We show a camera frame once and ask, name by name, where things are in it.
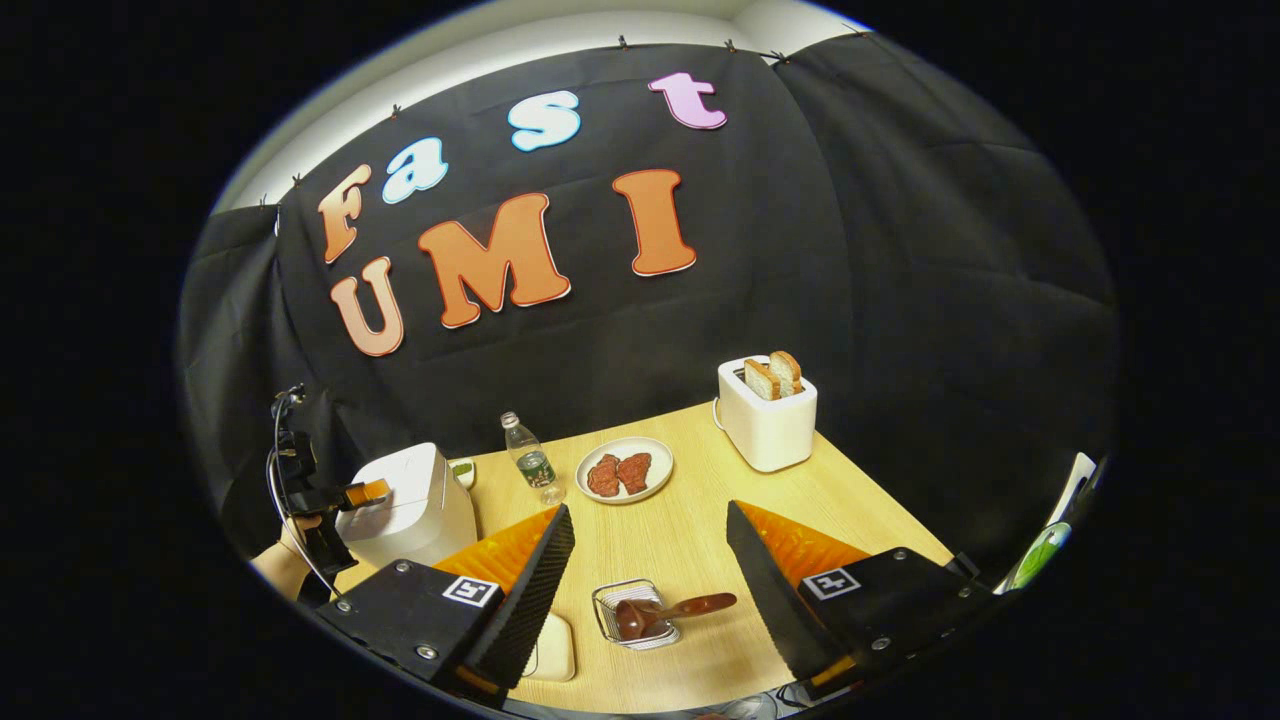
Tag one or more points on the white and green object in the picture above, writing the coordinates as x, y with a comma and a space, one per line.
1040, 552

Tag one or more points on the white toaster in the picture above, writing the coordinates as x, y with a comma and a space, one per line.
765, 435

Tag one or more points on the clear plastic water bottle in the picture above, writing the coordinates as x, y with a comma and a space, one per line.
535, 465

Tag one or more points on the white round plate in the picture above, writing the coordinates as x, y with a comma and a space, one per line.
660, 455

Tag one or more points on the cream rice container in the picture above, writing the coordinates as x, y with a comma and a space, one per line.
552, 650

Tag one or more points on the red meat slice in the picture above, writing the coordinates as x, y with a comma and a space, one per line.
603, 476
635, 471

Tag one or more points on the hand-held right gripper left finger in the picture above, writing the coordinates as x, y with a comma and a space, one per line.
520, 600

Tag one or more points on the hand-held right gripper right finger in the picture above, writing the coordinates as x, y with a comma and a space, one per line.
780, 600

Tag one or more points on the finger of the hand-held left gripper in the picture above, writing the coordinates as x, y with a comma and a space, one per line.
368, 492

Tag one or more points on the toasted bread slice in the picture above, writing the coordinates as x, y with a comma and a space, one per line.
762, 381
788, 372

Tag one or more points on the small green white dish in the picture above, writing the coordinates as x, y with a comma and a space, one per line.
463, 470

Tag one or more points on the white rice cooker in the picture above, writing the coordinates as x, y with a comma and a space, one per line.
405, 505

